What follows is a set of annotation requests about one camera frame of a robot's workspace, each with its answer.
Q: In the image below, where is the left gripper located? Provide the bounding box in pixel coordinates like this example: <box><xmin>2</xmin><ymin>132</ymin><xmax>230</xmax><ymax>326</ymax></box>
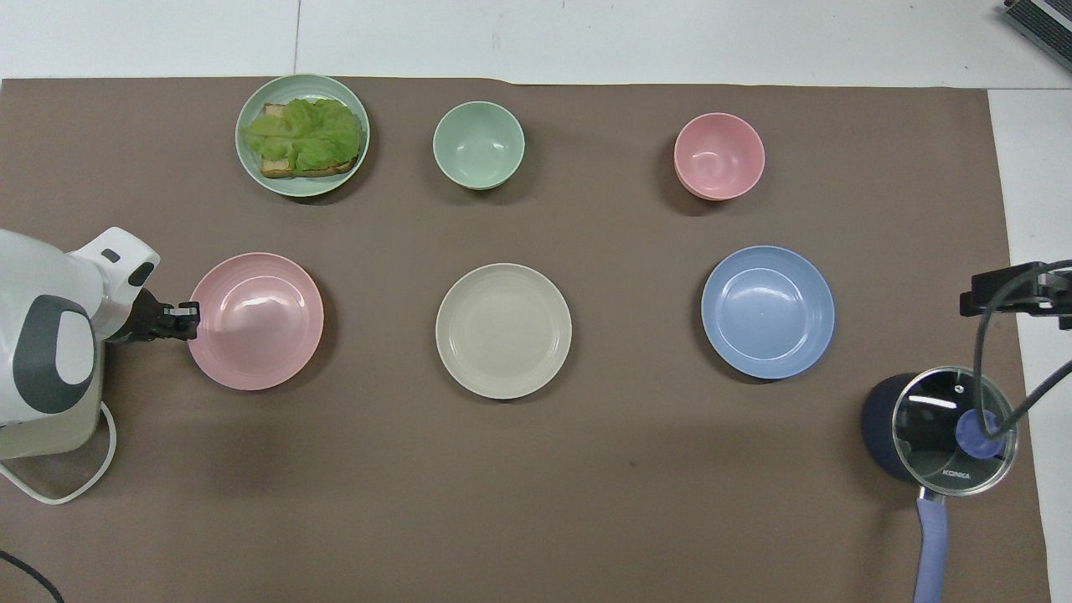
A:
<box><xmin>107</xmin><ymin>287</ymin><xmax>171</xmax><ymax>343</ymax></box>

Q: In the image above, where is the pink plate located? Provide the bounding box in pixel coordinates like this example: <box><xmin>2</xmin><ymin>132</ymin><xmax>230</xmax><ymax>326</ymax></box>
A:
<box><xmin>187</xmin><ymin>252</ymin><xmax>325</xmax><ymax>392</ymax></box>

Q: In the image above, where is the green plate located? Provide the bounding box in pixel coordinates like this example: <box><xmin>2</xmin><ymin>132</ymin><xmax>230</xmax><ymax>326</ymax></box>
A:
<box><xmin>234</xmin><ymin>74</ymin><xmax>371</xmax><ymax>198</ymax></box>

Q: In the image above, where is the toast slice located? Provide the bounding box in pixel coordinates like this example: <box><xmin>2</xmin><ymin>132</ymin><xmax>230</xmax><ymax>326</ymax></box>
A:
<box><xmin>259</xmin><ymin>103</ymin><xmax>363</xmax><ymax>179</ymax></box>

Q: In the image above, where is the green lettuce leaf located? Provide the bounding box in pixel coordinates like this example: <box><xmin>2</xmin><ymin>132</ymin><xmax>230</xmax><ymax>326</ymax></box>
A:
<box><xmin>241</xmin><ymin>98</ymin><xmax>363</xmax><ymax>172</ymax></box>

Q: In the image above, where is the beige plate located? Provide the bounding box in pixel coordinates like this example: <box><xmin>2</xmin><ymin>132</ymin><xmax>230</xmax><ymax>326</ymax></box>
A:
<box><xmin>435</xmin><ymin>263</ymin><xmax>574</xmax><ymax>400</ymax></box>

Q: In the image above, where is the green bowl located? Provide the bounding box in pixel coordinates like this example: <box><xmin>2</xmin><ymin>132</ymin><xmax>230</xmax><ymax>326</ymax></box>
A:
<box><xmin>432</xmin><ymin>100</ymin><xmax>526</xmax><ymax>191</ymax></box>

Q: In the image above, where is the pink bowl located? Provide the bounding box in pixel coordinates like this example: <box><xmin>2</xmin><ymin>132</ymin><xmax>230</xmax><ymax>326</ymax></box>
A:
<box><xmin>673</xmin><ymin>112</ymin><xmax>766</xmax><ymax>203</ymax></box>

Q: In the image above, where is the blue plate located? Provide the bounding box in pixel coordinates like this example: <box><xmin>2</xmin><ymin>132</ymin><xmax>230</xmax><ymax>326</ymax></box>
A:
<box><xmin>701</xmin><ymin>245</ymin><xmax>836</xmax><ymax>380</ymax></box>

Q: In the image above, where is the dark blue pot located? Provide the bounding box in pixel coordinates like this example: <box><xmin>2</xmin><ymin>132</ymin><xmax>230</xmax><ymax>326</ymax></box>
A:
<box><xmin>862</xmin><ymin>366</ymin><xmax>1021</xmax><ymax>603</ymax></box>

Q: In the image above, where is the glass pot lid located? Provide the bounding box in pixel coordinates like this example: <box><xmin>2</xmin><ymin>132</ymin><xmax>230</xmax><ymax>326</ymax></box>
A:
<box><xmin>891</xmin><ymin>366</ymin><xmax>1021</xmax><ymax>497</ymax></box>

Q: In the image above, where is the white cable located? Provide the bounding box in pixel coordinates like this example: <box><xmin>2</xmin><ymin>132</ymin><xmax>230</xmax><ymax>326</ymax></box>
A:
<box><xmin>0</xmin><ymin>401</ymin><xmax>117</xmax><ymax>506</ymax></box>

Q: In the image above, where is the black cable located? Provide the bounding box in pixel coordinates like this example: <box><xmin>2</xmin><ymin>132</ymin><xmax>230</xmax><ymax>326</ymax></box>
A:
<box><xmin>973</xmin><ymin>259</ymin><xmax>1072</xmax><ymax>441</ymax></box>
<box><xmin>0</xmin><ymin>549</ymin><xmax>65</xmax><ymax>603</ymax></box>

